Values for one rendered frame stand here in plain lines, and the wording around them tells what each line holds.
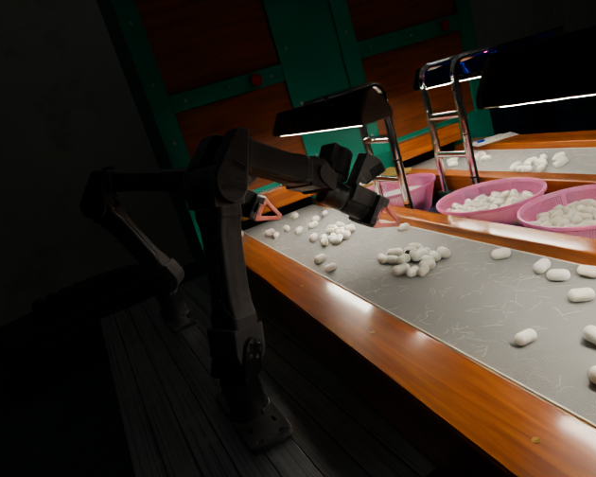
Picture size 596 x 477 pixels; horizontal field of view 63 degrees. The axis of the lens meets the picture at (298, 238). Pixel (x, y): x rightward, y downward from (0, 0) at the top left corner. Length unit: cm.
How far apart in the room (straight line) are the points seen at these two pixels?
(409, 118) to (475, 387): 159
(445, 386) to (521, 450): 13
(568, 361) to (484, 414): 16
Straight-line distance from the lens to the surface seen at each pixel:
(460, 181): 164
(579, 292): 82
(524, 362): 70
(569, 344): 73
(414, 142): 202
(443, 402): 61
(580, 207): 121
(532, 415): 58
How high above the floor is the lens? 113
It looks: 15 degrees down
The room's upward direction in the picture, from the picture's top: 17 degrees counter-clockwise
